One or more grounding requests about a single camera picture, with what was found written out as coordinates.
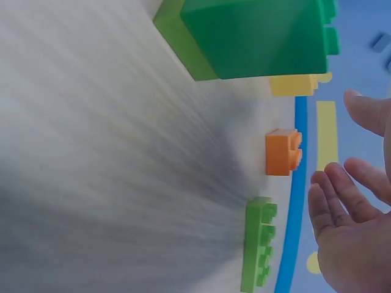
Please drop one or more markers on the light green toy block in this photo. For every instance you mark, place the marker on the light green toy block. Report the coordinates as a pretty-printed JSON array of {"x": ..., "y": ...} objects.
[{"x": 186, "y": 49}]

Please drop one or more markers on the person's right thumb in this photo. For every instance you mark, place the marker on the person's right thumb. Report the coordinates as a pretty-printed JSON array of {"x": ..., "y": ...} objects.
[{"x": 368, "y": 111}]

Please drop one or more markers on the long flat green toy block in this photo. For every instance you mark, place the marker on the long flat green toy block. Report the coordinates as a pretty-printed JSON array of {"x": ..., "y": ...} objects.
[{"x": 253, "y": 244}]

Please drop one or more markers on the person's right hand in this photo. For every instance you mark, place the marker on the person's right hand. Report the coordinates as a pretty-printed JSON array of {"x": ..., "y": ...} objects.
[{"x": 357, "y": 250}]

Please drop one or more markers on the yellow toy block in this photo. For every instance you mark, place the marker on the yellow toy block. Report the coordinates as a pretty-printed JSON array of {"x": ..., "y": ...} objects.
[{"x": 290, "y": 86}]

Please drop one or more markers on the orange toy block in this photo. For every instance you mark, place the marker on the orange toy block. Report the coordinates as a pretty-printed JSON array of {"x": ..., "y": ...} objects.
[{"x": 277, "y": 155}]

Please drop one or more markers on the dark green toy block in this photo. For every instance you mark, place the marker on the dark green toy block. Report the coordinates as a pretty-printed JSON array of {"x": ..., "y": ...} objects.
[{"x": 259, "y": 42}]

